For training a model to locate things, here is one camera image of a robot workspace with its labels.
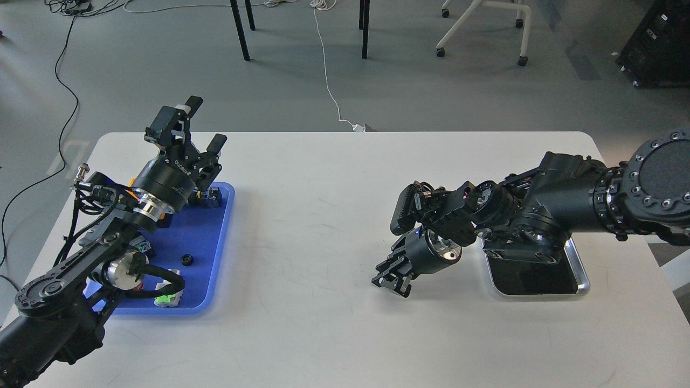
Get black cable on floor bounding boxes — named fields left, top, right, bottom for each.
left=0, top=0, right=130, bottom=267

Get green and silver switch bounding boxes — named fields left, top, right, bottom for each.
left=153, top=268, right=183, bottom=308

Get black equipment case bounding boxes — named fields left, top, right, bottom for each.
left=616, top=1, right=689, bottom=88

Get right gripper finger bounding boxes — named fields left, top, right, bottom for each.
left=371, top=267, right=420, bottom=298
left=375, top=237, right=418, bottom=273

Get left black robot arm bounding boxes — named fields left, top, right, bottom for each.
left=2, top=96, right=227, bottom=387

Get blue plastic tray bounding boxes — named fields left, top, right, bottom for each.
left=113, top=182, right=235, bottom=316

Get silver metal tray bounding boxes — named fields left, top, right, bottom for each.
left=482, top=239, right=591, bottom=298

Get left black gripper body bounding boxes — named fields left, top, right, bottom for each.
left=132, top=155, right=206, bottom=216

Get white cable on floor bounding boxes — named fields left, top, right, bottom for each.
left=264, top=0, right=357, bottom=129

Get white chair base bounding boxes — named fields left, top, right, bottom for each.
left=436, top=0, right=533, bottom=67

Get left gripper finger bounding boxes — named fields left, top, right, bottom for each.
left=144, top=96, right=204, bottom=161
left=194, top=134, right=227, bottom=189

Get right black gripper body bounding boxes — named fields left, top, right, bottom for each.
left=396, top=229, right=463, bottom=278

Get black table legs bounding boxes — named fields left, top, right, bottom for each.
left=229, top=0, right=371, bottom=61

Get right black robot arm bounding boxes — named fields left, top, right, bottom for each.
left=372, top=129, right=689, bottom=297

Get green and yellow button switch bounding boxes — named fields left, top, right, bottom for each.
left=187, top=186, right=223, bottom=209

